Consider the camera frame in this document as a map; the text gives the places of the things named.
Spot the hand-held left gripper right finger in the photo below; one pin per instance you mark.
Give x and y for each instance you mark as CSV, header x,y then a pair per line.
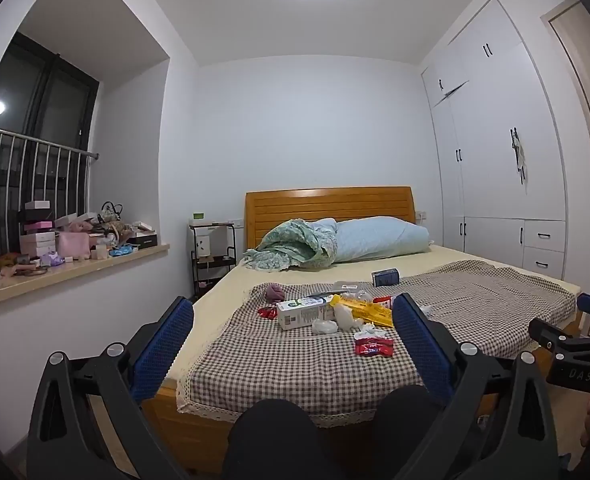
x,y
422,350

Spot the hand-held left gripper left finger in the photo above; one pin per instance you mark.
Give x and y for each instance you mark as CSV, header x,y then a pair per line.
x,y
165,345

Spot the red snack packet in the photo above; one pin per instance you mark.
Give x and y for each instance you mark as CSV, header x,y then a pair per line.
x,y
372,346

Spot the white tissue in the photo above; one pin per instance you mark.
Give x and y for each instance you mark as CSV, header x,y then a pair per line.
x,y
323,326
368,332

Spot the orange red white packet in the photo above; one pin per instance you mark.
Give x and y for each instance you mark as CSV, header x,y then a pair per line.
x,y
382,302

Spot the yellow snack packet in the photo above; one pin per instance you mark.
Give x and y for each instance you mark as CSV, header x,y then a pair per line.
x,y
370,311

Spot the blue box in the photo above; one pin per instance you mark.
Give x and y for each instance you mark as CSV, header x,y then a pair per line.
x,y
386,277

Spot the white green milk carton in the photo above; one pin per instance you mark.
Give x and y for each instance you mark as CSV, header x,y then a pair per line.
x,y
302,312

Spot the pale yellow bed sheet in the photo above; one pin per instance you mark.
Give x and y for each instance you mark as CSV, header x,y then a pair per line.
x,y
215,310

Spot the person's right leg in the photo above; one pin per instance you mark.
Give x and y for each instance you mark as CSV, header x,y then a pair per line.
x,y
405,425

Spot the person's leg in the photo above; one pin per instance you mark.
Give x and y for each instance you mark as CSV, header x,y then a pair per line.
x,y
275,440
405,425

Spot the black bedside rack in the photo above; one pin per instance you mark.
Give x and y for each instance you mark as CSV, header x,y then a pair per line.
x,y
214,260

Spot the blue crumpled packet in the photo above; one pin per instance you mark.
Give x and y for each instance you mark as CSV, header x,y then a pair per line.
x,y
121,250

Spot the black flat box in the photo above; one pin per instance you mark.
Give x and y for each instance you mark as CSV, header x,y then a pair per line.
x,y
142,241

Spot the small red wrappers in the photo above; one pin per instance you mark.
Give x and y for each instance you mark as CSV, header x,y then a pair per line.
x,y
266,312

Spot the grey flat packet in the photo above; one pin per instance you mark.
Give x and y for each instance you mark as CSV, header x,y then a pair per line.
x,y
331,288

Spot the small white box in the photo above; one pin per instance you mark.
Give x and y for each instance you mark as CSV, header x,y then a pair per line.
x,y
101,251

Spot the light blue pillow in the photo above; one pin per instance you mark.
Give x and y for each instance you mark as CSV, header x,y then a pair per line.
x,y
380,240

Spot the pink cloth ball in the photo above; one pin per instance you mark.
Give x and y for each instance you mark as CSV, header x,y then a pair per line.
x,y
275,292

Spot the checkered cloth with lace edge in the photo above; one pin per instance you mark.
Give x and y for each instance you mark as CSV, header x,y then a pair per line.
x,y
300,365

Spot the green white small clock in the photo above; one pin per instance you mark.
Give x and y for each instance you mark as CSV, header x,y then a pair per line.
x,y
198,217

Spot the pink box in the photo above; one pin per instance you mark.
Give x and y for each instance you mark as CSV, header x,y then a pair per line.
x,y
72,244

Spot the purple small pouch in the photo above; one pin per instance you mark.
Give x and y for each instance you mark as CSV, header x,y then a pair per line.
x,y
51,259

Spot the person's left leg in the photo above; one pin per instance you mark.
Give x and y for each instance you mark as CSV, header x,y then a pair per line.
x,y
275,440

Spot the green floral blanket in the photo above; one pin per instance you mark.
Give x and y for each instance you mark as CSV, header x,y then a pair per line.
x,y
290,242

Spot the stack of pink white boxes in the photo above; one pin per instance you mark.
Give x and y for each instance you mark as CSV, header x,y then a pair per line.
x,y
37,237

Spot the wooden bed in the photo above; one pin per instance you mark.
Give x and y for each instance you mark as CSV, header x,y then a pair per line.
x,y
325,205

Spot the built-in wardrobe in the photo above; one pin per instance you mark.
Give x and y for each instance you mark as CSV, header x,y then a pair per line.
x,y
490,110

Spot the metal window railing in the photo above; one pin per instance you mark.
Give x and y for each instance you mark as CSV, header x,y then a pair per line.
x,y
35,160

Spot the dark window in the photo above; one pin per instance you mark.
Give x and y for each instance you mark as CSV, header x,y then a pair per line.
x,y
25,90

